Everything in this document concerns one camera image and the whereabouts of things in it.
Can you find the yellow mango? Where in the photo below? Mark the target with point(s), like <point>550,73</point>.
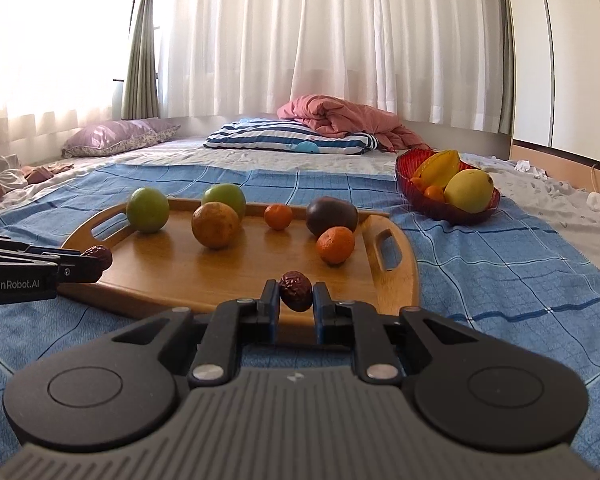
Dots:
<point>470,190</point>

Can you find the blue checked cloth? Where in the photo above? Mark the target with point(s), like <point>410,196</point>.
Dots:
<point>480,270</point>

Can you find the red glass bowl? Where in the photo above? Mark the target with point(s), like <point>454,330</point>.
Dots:
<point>430,212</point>

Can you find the brownish cloth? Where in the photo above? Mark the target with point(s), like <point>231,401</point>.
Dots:
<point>42,172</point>

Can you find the purple floral pillow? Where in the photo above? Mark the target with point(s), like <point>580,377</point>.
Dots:
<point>110,137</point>

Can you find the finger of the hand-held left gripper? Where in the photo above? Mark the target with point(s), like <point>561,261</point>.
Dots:
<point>80,270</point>
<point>40,248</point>

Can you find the crumpled white cloth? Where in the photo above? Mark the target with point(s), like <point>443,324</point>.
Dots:
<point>2,177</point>

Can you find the brownish orange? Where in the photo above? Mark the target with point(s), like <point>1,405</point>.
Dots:
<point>215,225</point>

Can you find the red dried date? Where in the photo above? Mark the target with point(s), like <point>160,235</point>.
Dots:
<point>101,256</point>
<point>295,290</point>

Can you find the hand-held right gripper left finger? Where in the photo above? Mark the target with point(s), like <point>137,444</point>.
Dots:
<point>271,310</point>

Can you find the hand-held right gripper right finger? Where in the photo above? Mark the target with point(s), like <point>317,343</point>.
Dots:
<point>321,312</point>

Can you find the green apple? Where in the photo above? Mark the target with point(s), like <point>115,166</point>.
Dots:
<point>147,210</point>
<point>224,197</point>

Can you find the white wardrobe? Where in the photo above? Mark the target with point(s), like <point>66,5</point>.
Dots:
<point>570,50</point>

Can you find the yellow starfruit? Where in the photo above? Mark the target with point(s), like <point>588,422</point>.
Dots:
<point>442,170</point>

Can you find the white sheer curtain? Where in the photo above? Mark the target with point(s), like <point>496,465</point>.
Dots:
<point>330,35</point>
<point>45,50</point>

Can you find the small orange tangerine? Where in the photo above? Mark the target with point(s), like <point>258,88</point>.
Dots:
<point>278,216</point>
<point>434,194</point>

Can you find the pink blanket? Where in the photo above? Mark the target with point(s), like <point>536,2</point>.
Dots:
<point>350,115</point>

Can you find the dark purple passion fruit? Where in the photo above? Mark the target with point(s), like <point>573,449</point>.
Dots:
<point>330,215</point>

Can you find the small white cloth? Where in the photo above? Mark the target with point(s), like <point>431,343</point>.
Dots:
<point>529,169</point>

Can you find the blue white striped pillow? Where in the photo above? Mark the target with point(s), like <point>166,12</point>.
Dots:
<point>260,137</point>

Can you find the green curtain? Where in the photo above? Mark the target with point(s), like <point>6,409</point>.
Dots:
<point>142,50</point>
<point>506,75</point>

